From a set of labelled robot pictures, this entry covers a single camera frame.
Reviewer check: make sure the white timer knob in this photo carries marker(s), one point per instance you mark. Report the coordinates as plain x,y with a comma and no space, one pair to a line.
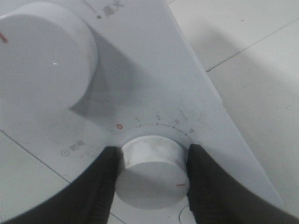
152,173

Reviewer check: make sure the upper white power knob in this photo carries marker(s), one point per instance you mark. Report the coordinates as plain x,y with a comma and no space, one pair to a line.
48,56

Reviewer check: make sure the white microwave oven body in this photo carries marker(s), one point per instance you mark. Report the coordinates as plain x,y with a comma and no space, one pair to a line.
148,81

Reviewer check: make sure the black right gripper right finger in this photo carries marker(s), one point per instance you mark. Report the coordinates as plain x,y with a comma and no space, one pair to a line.
215,197

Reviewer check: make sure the round white door button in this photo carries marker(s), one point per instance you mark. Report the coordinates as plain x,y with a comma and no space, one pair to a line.
186,216

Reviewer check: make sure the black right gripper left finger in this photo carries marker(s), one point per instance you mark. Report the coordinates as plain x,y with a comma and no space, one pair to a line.
86,200

